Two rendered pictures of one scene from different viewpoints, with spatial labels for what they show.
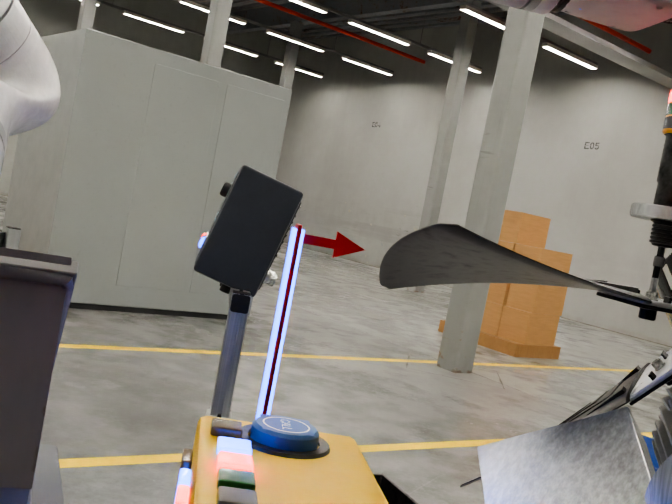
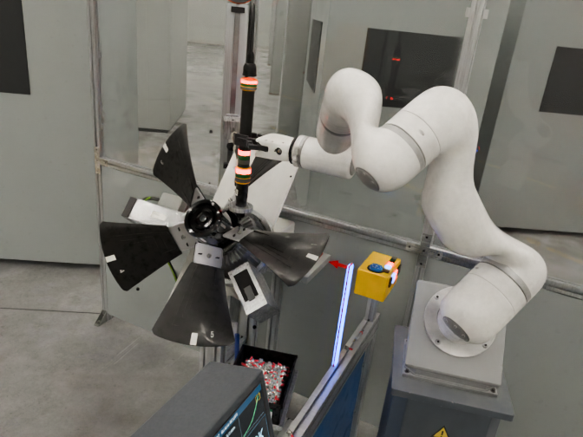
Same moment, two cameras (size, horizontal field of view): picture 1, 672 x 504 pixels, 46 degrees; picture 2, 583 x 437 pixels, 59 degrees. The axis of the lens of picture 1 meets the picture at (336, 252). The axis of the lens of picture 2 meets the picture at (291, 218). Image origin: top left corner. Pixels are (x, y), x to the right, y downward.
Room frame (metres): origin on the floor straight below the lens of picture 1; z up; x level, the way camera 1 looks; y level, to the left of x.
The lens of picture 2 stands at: (1.82, 0.56, 1.81)
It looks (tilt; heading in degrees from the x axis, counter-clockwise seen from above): 22 degrees down; 213
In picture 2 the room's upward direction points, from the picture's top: 6 degrees clockwise
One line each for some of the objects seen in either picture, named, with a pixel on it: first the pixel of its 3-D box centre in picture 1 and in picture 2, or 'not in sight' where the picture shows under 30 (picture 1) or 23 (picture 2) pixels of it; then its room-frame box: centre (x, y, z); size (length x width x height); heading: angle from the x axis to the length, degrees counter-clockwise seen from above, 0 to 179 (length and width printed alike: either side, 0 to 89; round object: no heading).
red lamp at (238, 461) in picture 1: (235, 463); not in sight; (0.39, 0.03, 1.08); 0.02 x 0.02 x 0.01; 9
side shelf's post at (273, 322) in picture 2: not in sight; (271, 342); (0.23, -0.51, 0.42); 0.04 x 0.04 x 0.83; 9
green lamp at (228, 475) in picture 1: (236, 481); not in sight; (0.37, 0.03, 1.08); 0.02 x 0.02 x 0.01; 9
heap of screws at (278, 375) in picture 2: not in sight; (258, 385); (0.89, -0.09, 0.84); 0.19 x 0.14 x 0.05; 24
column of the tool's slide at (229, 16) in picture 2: not in sight; (225, 223); (0.24, -0.81, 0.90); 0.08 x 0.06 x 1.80; 134
